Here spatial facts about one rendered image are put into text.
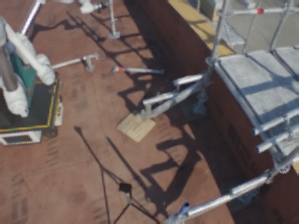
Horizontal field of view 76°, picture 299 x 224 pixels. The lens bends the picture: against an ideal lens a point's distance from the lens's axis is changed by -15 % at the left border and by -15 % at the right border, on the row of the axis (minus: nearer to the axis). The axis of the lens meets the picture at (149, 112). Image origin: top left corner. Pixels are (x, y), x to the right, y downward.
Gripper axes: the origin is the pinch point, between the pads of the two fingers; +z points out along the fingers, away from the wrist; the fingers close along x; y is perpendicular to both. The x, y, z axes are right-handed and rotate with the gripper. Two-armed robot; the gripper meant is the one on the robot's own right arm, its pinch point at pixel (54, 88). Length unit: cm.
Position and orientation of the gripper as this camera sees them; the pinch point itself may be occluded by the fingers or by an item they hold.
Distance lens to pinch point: 207.9
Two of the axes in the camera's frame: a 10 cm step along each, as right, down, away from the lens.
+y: -9.9, 1.1, -0.8
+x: 1.4, 7.9, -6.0
